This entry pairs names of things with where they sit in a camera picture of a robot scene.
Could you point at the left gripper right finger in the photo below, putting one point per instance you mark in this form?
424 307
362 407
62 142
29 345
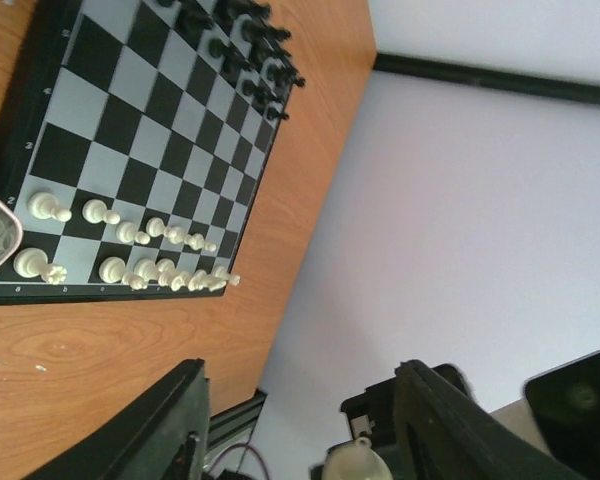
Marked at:
500 454

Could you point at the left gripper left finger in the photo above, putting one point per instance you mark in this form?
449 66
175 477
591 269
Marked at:
162 434

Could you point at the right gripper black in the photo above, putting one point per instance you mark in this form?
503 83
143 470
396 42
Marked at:
413 422

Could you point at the white piece passed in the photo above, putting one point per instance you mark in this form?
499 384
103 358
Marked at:
355 460

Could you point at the white chess bishop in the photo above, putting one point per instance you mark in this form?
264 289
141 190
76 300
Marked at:
113 270

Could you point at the white chess pawn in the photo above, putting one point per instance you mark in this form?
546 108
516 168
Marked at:
128 232
95 211
34 262
177 235
156 227

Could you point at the white chess piece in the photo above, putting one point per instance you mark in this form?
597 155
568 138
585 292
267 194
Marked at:
44 205

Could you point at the white chess king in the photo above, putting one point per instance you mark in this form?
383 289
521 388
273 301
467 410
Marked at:
171 277

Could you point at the white chess rook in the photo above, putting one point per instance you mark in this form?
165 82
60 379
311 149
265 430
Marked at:
222 273

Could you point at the black white chess board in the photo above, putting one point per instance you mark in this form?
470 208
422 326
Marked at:
162 109

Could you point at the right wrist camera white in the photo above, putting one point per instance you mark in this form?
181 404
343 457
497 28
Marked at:
559 414

